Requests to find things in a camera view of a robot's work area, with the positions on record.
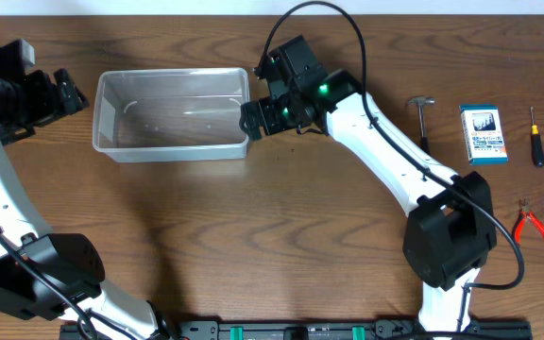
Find blue white screw box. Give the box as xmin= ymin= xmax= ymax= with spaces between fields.
xmin=459 ymin=104 xmax=508 ymax=165

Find clear plastic storage container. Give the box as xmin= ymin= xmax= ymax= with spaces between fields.
xmin=93 ymin=68 xmax=249 ymax=163

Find small black-handled hammer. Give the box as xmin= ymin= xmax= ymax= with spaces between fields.
xmin=407 ymin=95 xmax=435 ymax=154

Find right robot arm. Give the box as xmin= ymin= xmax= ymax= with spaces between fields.
xmin=239 ymin=70 xmax=497 ymax=333

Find black yellow screwdriver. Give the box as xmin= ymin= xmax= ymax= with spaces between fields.
xmin=529 ymin=107 xmax=544 ymax=167

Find red-handled pliers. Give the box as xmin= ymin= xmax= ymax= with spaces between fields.
xmin=511 ymin=198 xmax=544 ymax=250

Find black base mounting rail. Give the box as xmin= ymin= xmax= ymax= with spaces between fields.
xmin=59 ymin=318 xmax=534 ymax=340

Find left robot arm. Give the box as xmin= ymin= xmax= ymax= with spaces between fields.
xmin=0 ymin=40 xmax=178 ymax=339

